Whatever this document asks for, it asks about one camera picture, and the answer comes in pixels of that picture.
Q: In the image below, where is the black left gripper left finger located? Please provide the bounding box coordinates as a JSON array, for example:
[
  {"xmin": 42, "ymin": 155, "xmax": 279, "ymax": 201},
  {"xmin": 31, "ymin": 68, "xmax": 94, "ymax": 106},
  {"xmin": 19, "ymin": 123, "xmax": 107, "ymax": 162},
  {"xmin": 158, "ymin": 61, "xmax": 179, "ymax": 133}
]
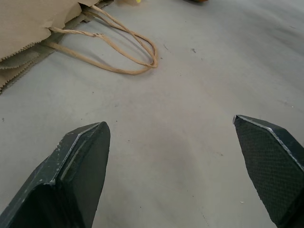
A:
[{"xmin": 0, "ymin": 121, "xmax": 111, "ymax": 228}]

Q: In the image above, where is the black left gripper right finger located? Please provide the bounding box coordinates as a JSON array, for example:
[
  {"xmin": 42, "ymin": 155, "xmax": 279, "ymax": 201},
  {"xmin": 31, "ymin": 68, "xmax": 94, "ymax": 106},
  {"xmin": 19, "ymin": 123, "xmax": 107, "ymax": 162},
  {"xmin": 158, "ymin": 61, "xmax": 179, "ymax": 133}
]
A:
[{"xmin": 232, "ymin": 114, "xmax": 304, "ymax": 228}]

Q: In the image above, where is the brown paper bag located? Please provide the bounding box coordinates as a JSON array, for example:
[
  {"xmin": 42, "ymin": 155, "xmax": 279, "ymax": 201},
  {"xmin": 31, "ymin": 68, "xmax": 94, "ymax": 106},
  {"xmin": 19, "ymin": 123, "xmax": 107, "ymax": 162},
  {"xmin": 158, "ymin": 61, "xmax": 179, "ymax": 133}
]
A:
[{"xmin": 0, "ymin": 0, "xmax": 159, "ymax": 95}]

